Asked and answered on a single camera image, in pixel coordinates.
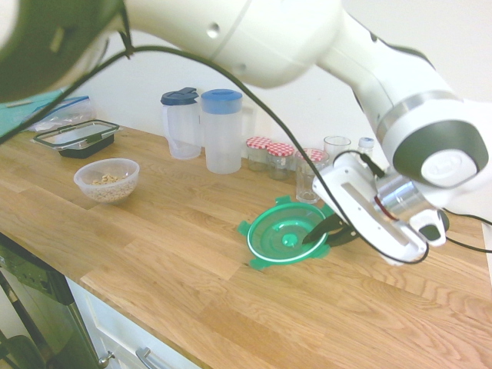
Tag black kettle base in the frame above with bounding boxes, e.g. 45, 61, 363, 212
436, 209, 451, 234

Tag jar with red checkered lid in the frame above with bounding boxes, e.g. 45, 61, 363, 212
245, 136, 272, 172
266, 142, 296, 181
294, 148, 331, 170

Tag tall clear drinking glass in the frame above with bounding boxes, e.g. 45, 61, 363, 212
323, 135, 352, 159

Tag pitcher with light blue lid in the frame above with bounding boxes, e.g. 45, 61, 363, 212
200, 88, 257, 175

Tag stainless steel appliance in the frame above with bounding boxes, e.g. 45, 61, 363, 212
0, 232, 101, 369

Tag faceted glass tumbler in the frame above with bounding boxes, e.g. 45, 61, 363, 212
294, 159, 324, 204

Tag silver drawer handle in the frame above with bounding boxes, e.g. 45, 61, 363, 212
135, 347, 170, 369

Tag clear bowl of cereal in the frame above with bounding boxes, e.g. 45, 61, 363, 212
73, 157, 140, 204

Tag green round container lid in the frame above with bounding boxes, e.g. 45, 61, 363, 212
237, 194, 334, 271

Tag teal cutting mat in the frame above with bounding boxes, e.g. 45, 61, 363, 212
0, 88, 66, 139

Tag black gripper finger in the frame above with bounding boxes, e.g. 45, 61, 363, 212
325, 226, 361, 248
301, 214, 346, 245

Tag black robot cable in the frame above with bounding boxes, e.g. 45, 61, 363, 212
0, 7, 431, 267

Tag black kettle power cord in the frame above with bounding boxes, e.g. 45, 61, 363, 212
441, 207, 492, 254

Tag rectangular container with black-framed lid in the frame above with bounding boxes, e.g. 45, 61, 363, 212
32, 118, 120, 158

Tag hint water bottle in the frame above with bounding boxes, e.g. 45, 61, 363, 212
357, 137, 376, 167

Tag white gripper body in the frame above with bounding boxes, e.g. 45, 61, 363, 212
311, 153, 430, 267

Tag clear zip bag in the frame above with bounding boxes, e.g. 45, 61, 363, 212
22, 95, 95, 134

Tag pitcher with dark blue lid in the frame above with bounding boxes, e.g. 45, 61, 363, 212
160, 87, 203, 161

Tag white cabinet drawer with handle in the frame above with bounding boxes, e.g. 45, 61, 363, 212
65, 276, 201, 369

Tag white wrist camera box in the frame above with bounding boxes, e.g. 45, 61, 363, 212
409, 209, 447, 248

